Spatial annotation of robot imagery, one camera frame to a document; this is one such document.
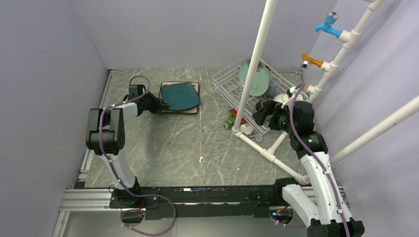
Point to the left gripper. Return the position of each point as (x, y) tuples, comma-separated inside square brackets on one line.
[(157, 104)]

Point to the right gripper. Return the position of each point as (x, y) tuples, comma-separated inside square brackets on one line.
[(276, 109)]

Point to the beige patterned bowl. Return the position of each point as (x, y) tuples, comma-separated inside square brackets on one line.
[(261, 107)]

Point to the teal square plate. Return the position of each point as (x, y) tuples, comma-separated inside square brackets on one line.
[(180, 96)]

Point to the white ceramic bowl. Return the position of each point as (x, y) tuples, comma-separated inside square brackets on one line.
[(281, 98)]

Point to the mint green flower plate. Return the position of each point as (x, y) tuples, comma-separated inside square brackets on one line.
[(260, 81)]

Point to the blue patterned mug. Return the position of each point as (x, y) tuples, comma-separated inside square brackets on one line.
[(271, 91)]

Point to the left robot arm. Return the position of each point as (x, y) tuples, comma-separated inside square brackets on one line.
[(106, 137)]

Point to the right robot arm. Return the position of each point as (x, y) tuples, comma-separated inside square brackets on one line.
[(328, 216)]

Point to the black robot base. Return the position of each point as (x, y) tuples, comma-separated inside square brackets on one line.
[(260, 201)]

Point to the cream square plate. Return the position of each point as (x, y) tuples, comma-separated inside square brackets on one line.
[(189, 112)]

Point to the green faucet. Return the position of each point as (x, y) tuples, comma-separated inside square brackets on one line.
[(229, 122)]

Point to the orange faucet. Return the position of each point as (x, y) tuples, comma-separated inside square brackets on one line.
[(309, 61)]

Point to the blue faucet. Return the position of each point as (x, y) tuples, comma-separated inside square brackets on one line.
[(327, 26)]

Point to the red handled wrench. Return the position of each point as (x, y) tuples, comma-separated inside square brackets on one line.
[(234, 112)]

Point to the white wire dish rack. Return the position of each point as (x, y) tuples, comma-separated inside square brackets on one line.
[(227, 84)]

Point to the white pvc pipe frame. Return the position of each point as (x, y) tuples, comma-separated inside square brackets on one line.
[(348, 40)]

